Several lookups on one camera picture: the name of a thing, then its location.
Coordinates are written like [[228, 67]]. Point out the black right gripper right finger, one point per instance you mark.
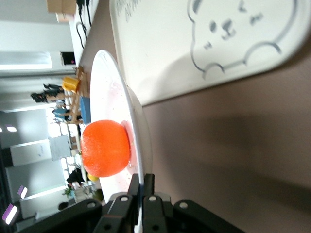
[[153, 216]]

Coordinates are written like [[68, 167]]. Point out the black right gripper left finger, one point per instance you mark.
[[116, 213]]

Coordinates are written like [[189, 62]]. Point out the orange mandarin fruit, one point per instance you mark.
[[104, 148]]

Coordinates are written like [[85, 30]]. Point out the white round plate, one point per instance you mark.
[[109, 92]]

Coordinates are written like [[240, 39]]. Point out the dark green avocado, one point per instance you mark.
[[98, 195]]

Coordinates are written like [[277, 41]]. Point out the yellow lemon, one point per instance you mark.
[[92, 177]]

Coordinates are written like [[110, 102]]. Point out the blue bowl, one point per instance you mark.
[[85, 109]]

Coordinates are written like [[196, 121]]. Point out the yellow cup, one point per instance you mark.
[[70, 83]]

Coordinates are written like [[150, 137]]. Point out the wooden cup rack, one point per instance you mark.
[[81, 80]]

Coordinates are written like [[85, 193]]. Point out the person in dark clothes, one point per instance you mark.
[[48, 93]]

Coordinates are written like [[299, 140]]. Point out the cream bear print tray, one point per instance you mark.
[[170, 48]]

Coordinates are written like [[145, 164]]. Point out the brown cardboard box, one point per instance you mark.
[[60, 7]]

